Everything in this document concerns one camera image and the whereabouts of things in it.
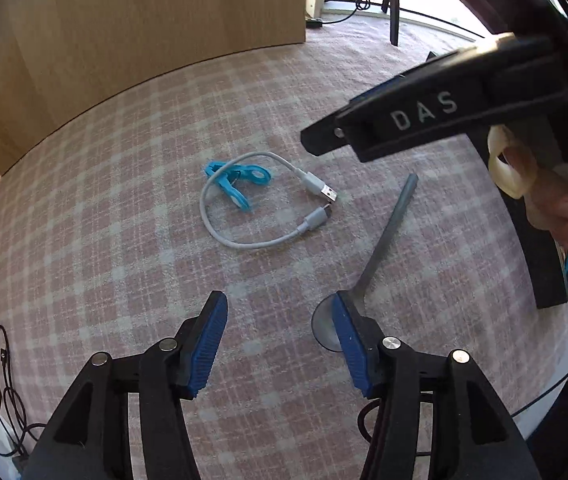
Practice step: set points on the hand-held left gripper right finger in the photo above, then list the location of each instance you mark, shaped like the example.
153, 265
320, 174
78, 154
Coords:
348, 345

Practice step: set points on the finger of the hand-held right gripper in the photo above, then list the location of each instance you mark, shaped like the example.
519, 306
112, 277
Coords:
329, 135

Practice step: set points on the black tripod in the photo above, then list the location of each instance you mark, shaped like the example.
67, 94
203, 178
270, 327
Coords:
392, 10

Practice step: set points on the wooden back panel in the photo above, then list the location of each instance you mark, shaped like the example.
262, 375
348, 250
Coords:
164, 10

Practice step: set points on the blue clothes peg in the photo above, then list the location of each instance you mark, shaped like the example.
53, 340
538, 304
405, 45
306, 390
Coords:
254, 175

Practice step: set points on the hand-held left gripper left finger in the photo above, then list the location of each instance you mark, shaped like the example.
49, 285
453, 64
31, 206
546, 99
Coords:
209, 345

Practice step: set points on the grey metal spoon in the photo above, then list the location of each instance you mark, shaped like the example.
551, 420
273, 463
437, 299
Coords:
388, 230

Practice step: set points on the person's right hand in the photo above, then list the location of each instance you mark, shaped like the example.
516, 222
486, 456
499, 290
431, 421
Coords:
558, 210

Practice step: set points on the pink plaid cloth desktop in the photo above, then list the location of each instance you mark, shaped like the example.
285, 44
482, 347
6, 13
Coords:
139, 185

